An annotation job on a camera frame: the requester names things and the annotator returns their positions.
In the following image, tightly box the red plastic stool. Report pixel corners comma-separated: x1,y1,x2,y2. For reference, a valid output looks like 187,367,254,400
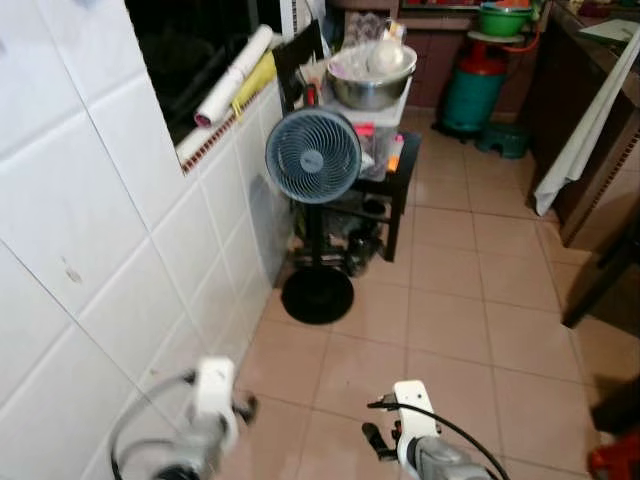
587,429,640,480

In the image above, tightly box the black side table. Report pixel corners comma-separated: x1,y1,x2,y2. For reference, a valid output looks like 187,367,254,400
290,128,423,279

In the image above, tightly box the grey standing fan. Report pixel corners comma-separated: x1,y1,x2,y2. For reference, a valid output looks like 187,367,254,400
264,106,364,327

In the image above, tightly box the dark wooden table leg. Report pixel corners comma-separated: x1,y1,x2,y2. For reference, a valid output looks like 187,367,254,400
561,212,640,337

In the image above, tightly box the clear plastic storage box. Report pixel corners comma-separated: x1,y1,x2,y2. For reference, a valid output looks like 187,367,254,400
343,80,413,183

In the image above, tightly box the small green stool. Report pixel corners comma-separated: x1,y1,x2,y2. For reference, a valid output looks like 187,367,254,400
474,124,532,160

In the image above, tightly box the yellow rolled cloth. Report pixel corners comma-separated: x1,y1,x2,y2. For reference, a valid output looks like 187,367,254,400
231,50,279,122

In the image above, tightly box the white rolled mat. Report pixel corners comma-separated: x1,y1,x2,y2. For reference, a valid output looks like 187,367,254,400
194,24,275,129

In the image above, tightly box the large steel bowl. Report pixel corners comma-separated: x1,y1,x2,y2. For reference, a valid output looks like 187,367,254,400
327,45,419,112

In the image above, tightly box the black chair back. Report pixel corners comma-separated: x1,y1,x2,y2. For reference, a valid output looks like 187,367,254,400
271,19,329,113

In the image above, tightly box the green gas cylinder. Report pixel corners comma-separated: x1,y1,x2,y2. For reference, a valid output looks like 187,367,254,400
439,44,509,138

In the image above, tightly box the white hanging cloth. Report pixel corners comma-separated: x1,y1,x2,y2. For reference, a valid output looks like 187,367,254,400
532,28,640,217

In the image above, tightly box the clear plastic bag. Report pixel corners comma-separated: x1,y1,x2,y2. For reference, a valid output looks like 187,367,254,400
329,38,417,83

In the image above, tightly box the dark brown counter cabinet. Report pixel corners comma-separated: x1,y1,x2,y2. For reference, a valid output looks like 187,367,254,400
528,0,640,251

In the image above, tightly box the green plastic basin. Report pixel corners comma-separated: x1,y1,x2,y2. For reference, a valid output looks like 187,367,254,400
476,2,535,40

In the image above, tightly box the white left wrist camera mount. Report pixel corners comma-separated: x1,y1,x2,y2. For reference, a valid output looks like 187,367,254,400
193,357,238,449

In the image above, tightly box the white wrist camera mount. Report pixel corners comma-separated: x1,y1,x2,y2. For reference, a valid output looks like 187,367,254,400
392,379,440,467
193,357,238,449

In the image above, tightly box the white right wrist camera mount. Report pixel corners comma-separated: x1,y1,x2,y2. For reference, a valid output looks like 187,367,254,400
392,379,440,467

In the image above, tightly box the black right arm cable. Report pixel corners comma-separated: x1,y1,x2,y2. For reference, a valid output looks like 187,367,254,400
367,397,513,480

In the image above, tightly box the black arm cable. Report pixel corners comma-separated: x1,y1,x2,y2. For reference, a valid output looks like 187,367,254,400
367,397,513,480
108,369,198,480

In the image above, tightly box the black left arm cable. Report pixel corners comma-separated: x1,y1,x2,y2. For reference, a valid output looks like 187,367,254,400
108,369,198,480

